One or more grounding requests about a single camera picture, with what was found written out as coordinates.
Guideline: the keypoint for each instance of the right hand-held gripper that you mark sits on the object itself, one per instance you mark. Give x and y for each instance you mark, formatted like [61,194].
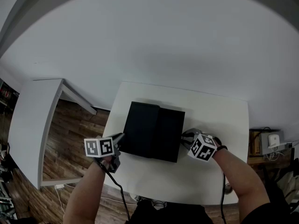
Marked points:
[203,148]

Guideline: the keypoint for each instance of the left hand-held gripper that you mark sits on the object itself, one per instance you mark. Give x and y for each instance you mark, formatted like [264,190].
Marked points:
[99,147]

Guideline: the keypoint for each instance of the black plastic tray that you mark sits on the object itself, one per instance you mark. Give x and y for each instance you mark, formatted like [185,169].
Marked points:
[168,134]

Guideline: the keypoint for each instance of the black box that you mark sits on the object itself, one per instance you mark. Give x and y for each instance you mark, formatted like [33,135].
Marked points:
[140,129]

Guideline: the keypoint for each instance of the person's right forearm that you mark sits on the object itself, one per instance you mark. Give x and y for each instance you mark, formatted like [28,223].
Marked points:
[238,176]

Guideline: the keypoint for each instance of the person's left forearm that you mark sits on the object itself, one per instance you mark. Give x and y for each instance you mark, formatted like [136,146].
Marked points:
[81,195]

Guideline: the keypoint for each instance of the silver wristwatch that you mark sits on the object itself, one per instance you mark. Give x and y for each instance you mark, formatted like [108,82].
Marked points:
[100,165]

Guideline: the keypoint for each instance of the black wristband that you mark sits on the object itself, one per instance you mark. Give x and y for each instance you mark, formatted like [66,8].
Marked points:
[223,147]

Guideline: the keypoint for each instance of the person's left white shoe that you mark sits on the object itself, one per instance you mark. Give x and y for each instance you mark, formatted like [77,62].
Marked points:
[138,198]

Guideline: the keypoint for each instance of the brown cardboard box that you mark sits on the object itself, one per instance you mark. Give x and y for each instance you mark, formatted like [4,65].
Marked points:
[254,146]

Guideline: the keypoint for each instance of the grey metal box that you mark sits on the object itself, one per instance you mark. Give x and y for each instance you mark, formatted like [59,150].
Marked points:
[262,146]

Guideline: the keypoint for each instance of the white power adapter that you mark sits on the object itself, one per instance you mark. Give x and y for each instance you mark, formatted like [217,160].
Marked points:
[59,186]

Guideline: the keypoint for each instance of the person's black clothing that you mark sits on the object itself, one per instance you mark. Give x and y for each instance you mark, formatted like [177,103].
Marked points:
[168,214]

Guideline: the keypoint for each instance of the white router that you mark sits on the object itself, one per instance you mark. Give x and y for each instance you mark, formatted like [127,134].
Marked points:
[274,140]

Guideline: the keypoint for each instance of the black office chair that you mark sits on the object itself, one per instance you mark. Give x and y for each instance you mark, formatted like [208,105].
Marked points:
[272,174]

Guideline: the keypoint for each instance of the white rectangular table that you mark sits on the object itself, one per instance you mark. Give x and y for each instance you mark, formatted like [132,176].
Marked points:
[28,125]

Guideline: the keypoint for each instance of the beige cloth bag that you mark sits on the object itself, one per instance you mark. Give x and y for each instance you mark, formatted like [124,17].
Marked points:
[289,181]

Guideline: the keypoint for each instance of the dark storage shelf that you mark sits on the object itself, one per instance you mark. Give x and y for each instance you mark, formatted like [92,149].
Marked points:
[7,94]

